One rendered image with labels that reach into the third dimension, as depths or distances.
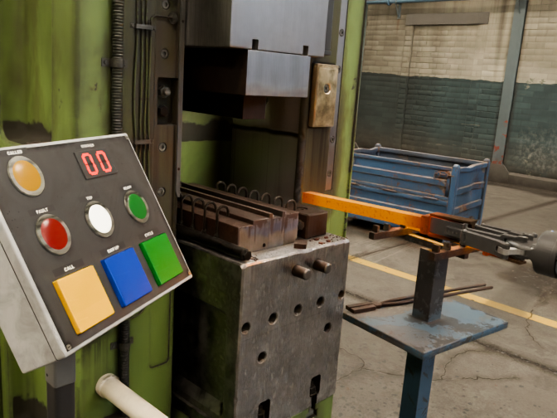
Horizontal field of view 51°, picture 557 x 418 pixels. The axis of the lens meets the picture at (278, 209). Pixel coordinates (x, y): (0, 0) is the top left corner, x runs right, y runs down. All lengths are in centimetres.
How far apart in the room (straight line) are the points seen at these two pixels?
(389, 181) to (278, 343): 385
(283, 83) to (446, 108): 836
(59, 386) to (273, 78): 75
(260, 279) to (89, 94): 53
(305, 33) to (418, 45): 861
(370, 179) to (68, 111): 424
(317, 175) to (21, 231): 105
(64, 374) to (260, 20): 78
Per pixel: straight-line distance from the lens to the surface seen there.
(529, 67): 911
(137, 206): 99
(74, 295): 81
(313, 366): 157
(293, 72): 136
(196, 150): 181
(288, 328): 144
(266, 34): 130
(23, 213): 81
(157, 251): 98
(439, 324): 177
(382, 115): 1024
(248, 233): 133
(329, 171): 173
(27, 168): 85
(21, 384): 177
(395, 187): 514
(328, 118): 166
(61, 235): 84
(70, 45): 122
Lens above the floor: 131
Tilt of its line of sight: 13 degrees down
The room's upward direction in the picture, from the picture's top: 4 degrees clockwise
